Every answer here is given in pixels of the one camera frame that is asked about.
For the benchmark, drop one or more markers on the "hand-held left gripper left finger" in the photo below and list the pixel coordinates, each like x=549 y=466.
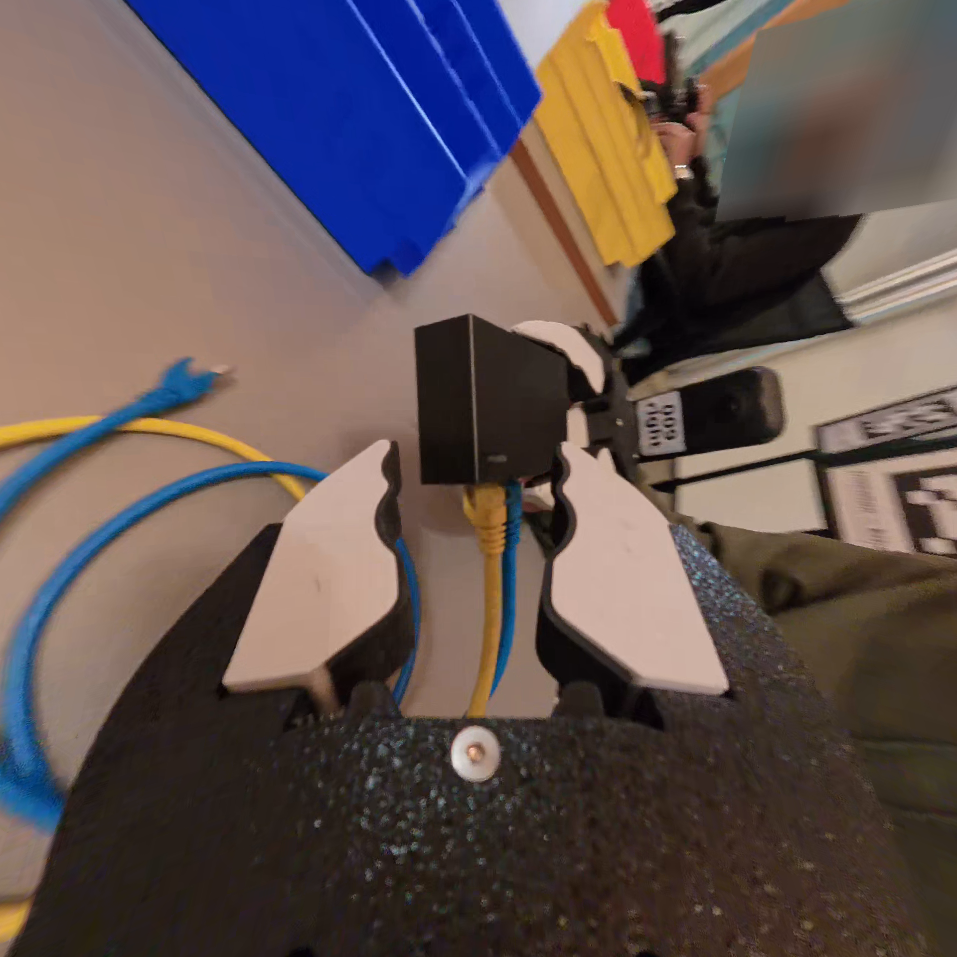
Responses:
x=321 y=583

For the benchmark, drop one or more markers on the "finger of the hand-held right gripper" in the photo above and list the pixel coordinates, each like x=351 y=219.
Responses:
x=576 y=348

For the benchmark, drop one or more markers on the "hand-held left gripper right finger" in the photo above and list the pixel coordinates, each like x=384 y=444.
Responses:
x=635 y=590

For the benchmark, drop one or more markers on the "black network switch box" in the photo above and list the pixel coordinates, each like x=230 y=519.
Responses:
x=486 y=396

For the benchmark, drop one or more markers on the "yellow plastic bin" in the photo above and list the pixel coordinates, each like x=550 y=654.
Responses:
x=605 y=164

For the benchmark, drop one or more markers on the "black white marker board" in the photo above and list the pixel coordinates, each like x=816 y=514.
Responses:
x=927 y=508

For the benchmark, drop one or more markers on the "red plastic bin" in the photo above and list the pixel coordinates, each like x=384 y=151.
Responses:
x=635 y=37

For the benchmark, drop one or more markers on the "blue plastic bin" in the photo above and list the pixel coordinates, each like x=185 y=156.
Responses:
x=336 y=112

